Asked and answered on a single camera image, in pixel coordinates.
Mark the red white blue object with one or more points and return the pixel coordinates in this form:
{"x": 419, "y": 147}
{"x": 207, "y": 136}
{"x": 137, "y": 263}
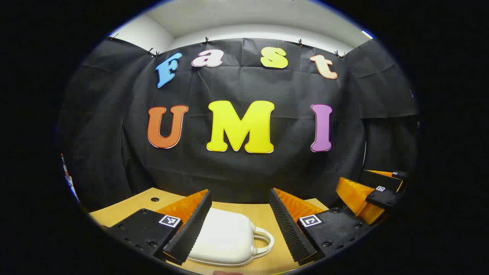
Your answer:
{"x": 68, "y": 177}

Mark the white suitcase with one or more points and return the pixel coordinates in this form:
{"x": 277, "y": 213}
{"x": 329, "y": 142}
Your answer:
{"x": 225, "y": 236}

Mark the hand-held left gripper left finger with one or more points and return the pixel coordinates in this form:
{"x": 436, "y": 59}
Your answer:
{"x": 191, "y": 229}

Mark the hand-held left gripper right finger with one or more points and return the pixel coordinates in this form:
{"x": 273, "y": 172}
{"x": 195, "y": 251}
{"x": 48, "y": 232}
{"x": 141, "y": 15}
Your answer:
{"x": 290, "y": 229}

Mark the black backdrop cloth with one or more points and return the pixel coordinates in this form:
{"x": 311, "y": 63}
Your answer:
{"x": 244, "y": 175}

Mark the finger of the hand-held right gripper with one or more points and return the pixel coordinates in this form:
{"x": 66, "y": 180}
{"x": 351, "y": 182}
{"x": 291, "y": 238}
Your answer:
{"x": 384, "y": 198}
{"x": 382, "y": 180}

